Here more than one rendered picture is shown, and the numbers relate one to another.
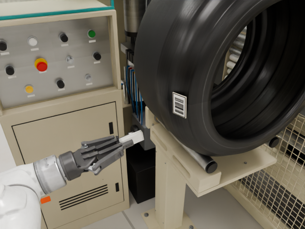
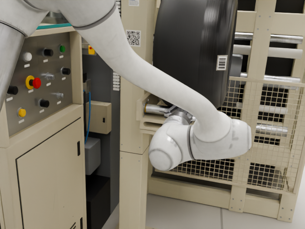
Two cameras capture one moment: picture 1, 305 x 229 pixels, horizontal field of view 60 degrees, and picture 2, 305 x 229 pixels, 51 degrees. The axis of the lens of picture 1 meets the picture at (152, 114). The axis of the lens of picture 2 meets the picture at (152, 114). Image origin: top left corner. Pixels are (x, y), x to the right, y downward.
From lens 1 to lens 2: 105 cm
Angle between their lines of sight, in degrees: 45
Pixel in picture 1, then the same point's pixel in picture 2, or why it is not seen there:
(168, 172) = (141, 170)
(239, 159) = not seen: hidden behind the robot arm
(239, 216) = (174, 204)
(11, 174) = (174, 126)
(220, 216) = (163, 211)
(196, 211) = not seen: hidden behind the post
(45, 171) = (182, 122)
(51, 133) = (42, 163)
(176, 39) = (213, 23)
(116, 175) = (81, 208)
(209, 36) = (230, 19)
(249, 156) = not seen: hidden behind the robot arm
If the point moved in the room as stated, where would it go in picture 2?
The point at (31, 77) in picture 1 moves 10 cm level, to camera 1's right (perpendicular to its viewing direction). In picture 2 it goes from (22, 97) to (46, 93)
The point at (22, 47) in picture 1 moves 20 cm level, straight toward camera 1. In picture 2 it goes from (18, 63) to (68, 68)
